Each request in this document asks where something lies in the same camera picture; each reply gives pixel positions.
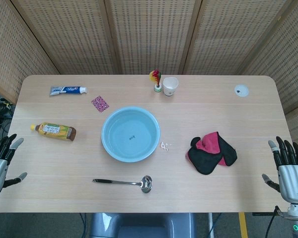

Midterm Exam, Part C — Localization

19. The black cable clutter on floor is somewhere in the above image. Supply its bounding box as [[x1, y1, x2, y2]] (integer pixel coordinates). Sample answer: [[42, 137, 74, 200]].
[[0, 98, 15, 132]]

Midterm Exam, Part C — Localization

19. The colourful feather shuttlecock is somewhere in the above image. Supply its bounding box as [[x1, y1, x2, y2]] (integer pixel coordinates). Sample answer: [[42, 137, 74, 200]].
[[149, 70, 163, 93]]

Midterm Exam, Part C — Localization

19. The woven folding screen panel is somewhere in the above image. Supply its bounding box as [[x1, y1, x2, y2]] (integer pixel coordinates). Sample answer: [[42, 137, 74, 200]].
[[0, 0, 61, 105], [104, 0, 202, 75], [238, 0, 298, 115], [183, 0, 290, 75], [11, 0, 122, 75]]

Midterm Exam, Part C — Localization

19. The pink and black cloth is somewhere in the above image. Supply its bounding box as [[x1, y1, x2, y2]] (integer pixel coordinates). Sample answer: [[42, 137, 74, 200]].
[[187, 131, 238, 176]]

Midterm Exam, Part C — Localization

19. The blue white toothpaste tube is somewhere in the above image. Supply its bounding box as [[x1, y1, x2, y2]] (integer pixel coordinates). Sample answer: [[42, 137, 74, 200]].
[[49, 85, 88, 97]]

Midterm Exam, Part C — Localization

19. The white paper cup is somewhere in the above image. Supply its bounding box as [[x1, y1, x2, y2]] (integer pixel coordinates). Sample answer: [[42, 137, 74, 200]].
[[162, 77, 179, 97]]

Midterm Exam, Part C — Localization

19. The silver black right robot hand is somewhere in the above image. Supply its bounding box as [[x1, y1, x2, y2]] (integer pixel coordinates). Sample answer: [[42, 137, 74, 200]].
[[262, 136, 298, 203]]

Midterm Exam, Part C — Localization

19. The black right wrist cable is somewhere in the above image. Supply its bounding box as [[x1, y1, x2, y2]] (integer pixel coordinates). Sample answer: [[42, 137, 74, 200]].
[[270, 205, 289, 238]]

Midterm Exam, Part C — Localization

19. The silver ladle with black handle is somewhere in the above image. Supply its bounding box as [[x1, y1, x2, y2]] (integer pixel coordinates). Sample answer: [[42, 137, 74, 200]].
[[92, 175, 153, 194]]

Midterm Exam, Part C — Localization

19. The white round cable grommet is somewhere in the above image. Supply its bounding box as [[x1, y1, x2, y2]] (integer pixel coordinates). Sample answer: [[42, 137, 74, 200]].
[[233, 84, 249, 97]]

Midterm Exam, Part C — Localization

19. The yellow tea bottle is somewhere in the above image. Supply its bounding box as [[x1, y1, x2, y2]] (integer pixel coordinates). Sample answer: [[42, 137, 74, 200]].
[[30, 122, 77, 142]]

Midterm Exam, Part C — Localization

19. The pink patterned packet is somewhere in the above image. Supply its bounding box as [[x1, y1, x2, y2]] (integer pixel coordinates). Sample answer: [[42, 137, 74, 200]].
[[91, 96, 110, 114]]

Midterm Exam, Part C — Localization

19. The light blue bowl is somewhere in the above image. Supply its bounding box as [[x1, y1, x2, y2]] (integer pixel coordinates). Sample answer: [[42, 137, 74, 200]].
[[101, 106, 161, 163]]

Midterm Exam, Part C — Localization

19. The white table leg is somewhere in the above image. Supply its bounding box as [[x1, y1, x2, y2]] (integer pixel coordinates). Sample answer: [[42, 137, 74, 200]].
[[207, 212, 215, 238]]

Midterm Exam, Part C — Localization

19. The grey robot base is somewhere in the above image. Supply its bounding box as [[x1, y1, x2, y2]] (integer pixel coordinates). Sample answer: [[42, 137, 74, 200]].
[[89, 212, 197, 238]]

